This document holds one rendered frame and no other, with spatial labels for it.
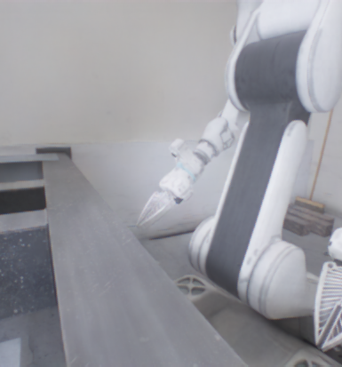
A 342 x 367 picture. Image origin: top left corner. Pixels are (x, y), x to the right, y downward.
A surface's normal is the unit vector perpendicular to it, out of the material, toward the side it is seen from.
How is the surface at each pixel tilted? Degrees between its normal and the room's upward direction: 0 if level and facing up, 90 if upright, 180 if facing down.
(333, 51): 89
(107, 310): 0
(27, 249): 90
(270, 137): 70
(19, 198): 90
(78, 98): 90
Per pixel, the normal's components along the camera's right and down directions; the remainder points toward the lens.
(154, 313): 0.02, -0.97
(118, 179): 0.46, 0.22
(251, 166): -0.74, -0.22
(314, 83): 0.25, 0.39
